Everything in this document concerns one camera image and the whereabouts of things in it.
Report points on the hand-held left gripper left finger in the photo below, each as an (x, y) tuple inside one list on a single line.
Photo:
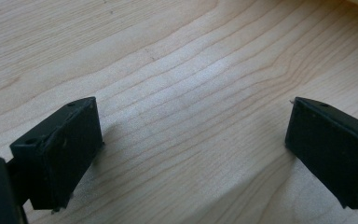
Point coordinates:
[(62, 155)]

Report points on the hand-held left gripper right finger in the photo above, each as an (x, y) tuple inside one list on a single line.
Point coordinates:
[(332, 152)]

